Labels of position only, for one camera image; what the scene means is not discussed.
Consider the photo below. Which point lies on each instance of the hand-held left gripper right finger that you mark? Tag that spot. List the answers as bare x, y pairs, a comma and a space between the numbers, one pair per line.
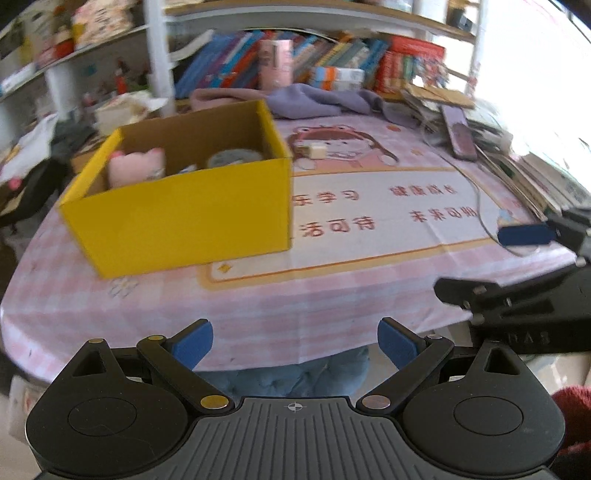
397, 344

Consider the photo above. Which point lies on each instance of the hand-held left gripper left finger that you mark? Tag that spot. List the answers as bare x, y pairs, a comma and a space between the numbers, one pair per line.
191, 344

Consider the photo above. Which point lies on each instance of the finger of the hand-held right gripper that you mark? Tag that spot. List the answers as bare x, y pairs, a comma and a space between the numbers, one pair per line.
526, 234
489, 297

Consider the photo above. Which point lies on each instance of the yellow cardboard box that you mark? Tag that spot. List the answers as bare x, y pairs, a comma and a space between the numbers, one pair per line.
184, 221

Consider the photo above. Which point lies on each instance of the blue packet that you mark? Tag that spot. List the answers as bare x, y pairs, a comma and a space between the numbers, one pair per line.
188, 169

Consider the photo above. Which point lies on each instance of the pink plush toy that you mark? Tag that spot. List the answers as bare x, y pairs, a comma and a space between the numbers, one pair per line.
136, 166

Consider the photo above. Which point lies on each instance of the stack of books and papers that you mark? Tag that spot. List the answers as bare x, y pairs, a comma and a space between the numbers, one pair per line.
531, 170

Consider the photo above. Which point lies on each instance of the person's blue fuzzy pants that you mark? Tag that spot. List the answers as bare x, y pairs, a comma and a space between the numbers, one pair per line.
286, 376

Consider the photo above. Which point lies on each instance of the dark red garment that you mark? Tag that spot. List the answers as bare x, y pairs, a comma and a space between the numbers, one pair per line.
575, 434

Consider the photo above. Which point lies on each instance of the black smartphone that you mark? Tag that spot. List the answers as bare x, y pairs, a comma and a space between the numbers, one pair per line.
459, 134

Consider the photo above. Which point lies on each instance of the brown cardboard piece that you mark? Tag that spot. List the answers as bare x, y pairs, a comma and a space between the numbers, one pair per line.
438, 96

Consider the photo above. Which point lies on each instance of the grey tape roll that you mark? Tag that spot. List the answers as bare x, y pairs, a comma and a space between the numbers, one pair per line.
233, 158

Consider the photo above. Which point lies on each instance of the cream charger plug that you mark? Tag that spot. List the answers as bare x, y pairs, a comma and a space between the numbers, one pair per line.
316, 151

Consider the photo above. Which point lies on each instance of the red boxed book set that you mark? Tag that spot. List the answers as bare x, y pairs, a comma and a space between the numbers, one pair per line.
401, 60

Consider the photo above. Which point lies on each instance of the pile of clothes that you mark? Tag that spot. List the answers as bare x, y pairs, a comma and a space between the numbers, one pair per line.
32, 175

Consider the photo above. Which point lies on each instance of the cream cloth bag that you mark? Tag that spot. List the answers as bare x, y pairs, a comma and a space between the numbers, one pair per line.
124, 108

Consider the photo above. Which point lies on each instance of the orange and white carton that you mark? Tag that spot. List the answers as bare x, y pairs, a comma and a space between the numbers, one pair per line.
337, 78

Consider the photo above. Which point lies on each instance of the purple cloth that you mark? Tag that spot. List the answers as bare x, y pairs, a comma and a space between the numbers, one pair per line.
314, 99

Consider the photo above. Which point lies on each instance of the row of colourful books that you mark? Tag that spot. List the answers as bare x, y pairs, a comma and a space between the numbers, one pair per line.
221, 64

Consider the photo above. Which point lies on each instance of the pink tumbler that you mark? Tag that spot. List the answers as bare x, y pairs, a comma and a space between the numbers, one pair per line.
275, 64

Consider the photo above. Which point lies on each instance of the white bookshelf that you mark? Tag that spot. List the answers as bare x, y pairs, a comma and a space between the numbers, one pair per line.
159, 50

